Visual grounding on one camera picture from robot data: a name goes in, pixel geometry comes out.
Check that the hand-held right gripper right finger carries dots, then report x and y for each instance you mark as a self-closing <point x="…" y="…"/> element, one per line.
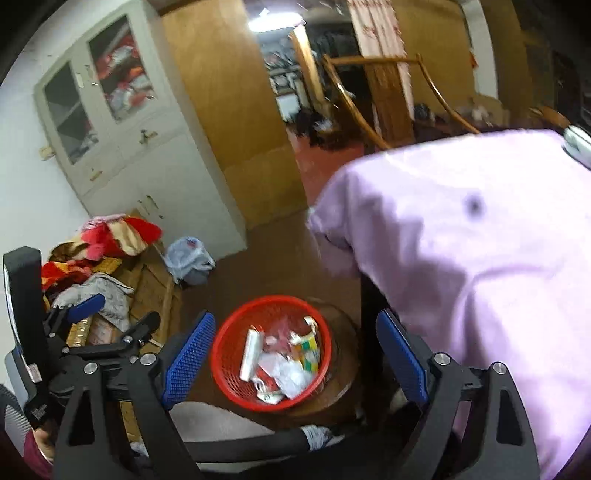
<point x="401" y="355"/>

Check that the purple printed tablecloth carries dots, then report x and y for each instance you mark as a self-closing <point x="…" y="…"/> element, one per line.
<point x="461" y="277"/>

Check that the curved wooden armchair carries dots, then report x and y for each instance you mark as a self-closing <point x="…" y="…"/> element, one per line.
<point x="351" y="106"/>

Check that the red plastic mesh basket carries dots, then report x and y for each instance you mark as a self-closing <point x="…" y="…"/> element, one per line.
<point x="231" y="323"/>

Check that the clear white plastic bag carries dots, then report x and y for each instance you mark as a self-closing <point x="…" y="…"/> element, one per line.
<point x="288" y="376"/>

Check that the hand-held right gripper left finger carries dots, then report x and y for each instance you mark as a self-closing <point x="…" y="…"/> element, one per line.
<point x="189" y="355"/>

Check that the round wooden stool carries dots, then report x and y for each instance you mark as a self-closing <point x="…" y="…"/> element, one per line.
<point x="344" y="369"/>

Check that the person's left forearm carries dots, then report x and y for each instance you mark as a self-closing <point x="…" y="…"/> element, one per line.
<point x="32" y="461"/>

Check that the floral door curtain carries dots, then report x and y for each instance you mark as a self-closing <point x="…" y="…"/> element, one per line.
<point x="378" y="46"/>

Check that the flattened cardboard boxes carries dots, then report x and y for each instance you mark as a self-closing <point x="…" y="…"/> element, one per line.
<point x="152" y="290"/>

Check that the grey plastic bag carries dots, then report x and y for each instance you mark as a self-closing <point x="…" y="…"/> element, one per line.
<point x="187" y="258"/>

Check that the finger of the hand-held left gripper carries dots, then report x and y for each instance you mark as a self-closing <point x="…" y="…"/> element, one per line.
<point x="85" y="305"/>
<point x="138" y="325"/>

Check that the grey cloth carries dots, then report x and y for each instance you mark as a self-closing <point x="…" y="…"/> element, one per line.
<point x="101" y="290"/>

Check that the round back wooden chair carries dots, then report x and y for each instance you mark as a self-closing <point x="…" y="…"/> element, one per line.
<point x="549" y="117"/>

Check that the white fluffy cloth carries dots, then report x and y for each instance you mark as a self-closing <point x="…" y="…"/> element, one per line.
<point x="207" y="417"/>

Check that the grey mesh chair back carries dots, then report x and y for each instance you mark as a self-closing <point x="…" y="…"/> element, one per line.
<point x="9" y="415"/>

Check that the white medicine box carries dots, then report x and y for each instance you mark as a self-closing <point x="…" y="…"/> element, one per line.
<point x="251" y="353"/>

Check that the red patterned blanket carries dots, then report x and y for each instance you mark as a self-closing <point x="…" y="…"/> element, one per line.
<point x="124" y="235"/>

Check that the white glass door cabinet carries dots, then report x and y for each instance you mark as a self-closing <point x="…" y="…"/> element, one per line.
<point x="152" y="175"/>

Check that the colourful striped snack pack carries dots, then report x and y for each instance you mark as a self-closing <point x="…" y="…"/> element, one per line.
<point x="310" y="353"/>

